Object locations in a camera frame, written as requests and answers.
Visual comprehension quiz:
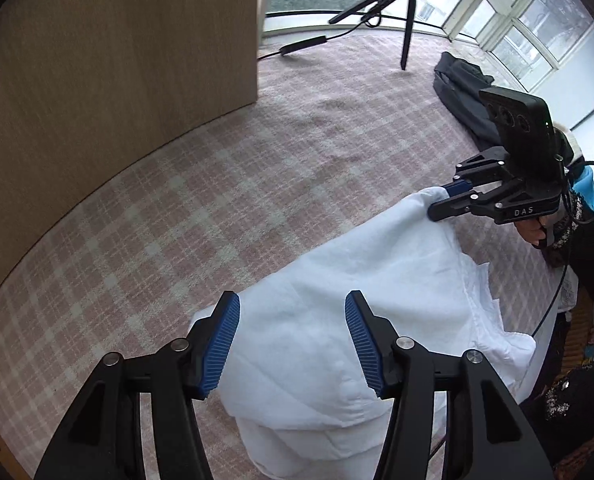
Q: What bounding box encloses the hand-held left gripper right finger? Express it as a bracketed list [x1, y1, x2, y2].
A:
[344, 290, 553, 480]

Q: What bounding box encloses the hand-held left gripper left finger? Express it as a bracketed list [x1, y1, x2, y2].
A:
[34, 290, 242, 480]

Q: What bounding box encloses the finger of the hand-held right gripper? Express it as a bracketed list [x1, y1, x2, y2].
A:
[426, 185, 508, 222]
[444, 146, 513, 199]

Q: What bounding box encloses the white shirt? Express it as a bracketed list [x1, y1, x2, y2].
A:
[187, 186, 537, 480]

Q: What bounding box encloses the person's right forearm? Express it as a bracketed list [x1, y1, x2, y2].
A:
[542, 194, 594, 322]

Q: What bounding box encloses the person's right hand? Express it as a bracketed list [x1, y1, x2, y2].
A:
[514, 215, 548, 249]

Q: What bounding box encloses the dark grey garment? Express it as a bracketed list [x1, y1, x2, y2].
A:
[432, 51, 509, 147]

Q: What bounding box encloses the blue cloth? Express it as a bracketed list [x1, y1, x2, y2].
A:
[571, 167, 594, 221]

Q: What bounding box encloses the black tripod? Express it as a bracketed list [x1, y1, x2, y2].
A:
[328, 0, 426, 71]

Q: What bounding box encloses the pink plaid cloth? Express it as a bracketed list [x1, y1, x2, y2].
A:
[0, 32, 579, 480]

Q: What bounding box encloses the person's knit sweater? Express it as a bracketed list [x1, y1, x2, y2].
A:
[521, 359, 594, 480]

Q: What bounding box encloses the light wooden board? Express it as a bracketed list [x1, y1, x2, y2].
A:
[0, 0, 263, 317]

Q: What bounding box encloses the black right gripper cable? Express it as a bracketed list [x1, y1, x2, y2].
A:
[526, 160, 594, 337]

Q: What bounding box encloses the black ring light cable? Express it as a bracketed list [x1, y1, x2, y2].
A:
[257, 0, 414, 61]

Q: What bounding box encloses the black inline cable remote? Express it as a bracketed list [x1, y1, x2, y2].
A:
[278, 35, 328, 57]

